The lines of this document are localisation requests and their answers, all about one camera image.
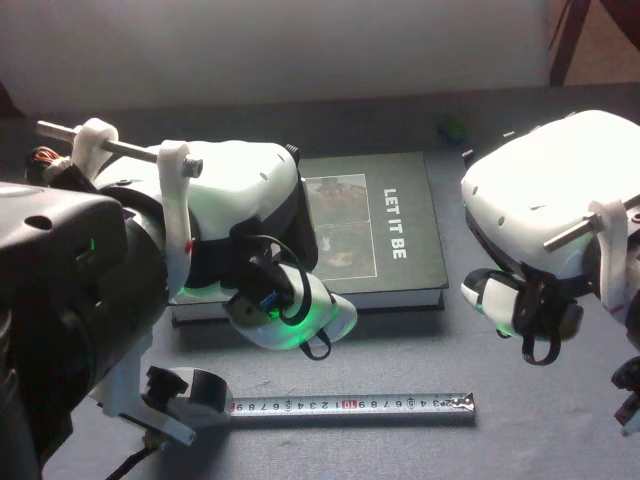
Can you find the grey table cloth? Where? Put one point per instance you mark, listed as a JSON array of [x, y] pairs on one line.
[[350, 450]]

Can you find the black Let It Be album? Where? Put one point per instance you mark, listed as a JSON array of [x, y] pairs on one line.
[[400, 275]]

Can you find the small green blue toy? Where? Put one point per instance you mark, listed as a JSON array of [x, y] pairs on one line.
[[452, 130]]

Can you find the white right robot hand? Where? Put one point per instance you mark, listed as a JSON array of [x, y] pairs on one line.
[[540, 175]]

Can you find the dark brown chair frame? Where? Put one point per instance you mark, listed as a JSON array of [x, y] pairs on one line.
[[570, 40]]

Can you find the white grey tape measure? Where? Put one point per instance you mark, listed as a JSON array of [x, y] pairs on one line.
[[350, 405]]

